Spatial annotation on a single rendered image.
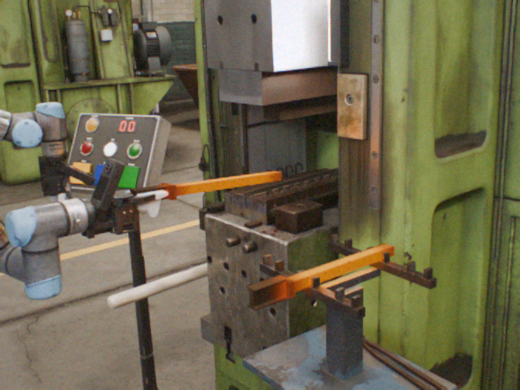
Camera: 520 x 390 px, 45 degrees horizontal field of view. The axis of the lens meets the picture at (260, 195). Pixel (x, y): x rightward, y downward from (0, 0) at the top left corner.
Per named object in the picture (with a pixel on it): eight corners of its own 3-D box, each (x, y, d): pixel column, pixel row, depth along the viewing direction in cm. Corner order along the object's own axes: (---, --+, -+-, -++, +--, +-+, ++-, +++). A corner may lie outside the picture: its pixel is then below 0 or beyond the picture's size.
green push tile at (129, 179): (134, 188, 209) (139, 167, 211) (115, 186, 212) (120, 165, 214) (137, 189, 211) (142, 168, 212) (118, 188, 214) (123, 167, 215)
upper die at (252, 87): (262, 105, 177) (261, 71, 174) (219, 100, 192) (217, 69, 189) (360, 90, 203) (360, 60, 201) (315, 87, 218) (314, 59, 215)
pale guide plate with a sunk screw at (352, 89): (361, 140, 168) (362, 75, 163) (336, 136, 174) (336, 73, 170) (367, 138, 169) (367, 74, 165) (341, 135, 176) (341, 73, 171)
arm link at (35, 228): (5, 247, 129) (1, 206, 127) (56, 235, 136) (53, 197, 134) (19, 256, 124) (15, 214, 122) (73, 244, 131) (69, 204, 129)
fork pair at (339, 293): (354, 308, 120) (354, 298, 120) (334, 298, 125) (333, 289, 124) (432, 276, 133) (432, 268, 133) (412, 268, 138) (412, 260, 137)
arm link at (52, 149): (65, 137, 193) (68, 141, 185) (67, 152, 194) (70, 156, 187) (39, 139, 190) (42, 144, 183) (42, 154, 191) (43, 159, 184)
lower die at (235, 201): (266, 225, 187) (265, 198, 184) (224, 212, 201) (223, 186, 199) (359, 196, 213) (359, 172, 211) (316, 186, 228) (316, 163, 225)
